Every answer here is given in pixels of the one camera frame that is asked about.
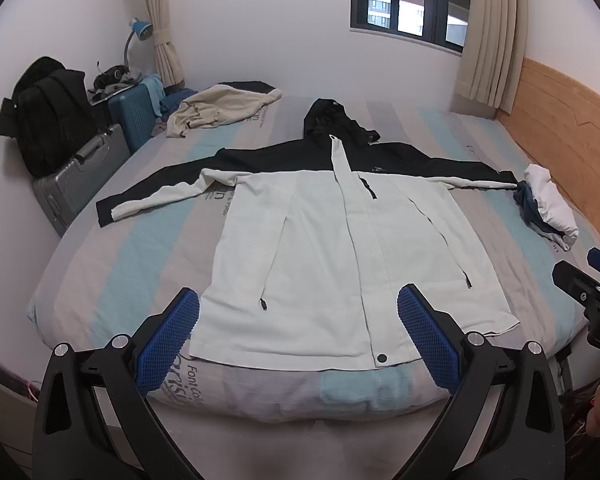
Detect blue folded cloth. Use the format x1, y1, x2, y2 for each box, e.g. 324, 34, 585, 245
160, 88, 196, 122

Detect folded white and navy clothes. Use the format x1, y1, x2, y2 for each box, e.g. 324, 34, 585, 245
514, 164, 580, 252

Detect silver hard suitcase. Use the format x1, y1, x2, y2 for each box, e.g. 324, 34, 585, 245
32, 124, 131, 236

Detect blue desk lamp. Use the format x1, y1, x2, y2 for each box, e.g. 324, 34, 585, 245
123, 18, 154, 68

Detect black garment under beige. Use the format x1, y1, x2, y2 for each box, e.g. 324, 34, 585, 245
225, 81, 275, 94

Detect black and white jacket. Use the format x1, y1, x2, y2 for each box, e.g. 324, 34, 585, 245
97, 100, 517, 370

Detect teal hard suitcase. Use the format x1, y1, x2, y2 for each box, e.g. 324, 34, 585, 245
108, 74, 166, 153

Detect clutter pile on suitcase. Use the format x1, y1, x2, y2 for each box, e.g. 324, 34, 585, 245
87, 65, 143, 101

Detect left beige curtain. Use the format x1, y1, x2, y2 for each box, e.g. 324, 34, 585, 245
145, 0, 185, 88

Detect black backpack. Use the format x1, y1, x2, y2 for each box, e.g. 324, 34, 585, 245
0, 56, 99, 179

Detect right beige curtain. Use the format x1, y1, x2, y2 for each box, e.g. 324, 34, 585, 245
454, 0, 529, 114

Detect wooden headboard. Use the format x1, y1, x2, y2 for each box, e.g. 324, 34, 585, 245
498, 58, 600, 234

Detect beige garment on bed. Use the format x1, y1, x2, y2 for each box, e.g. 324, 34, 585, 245
166, 82, 283, 138

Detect beige curtain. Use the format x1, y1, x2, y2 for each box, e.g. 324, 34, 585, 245
454, 0, 529, 114
145, 0, 185, 88

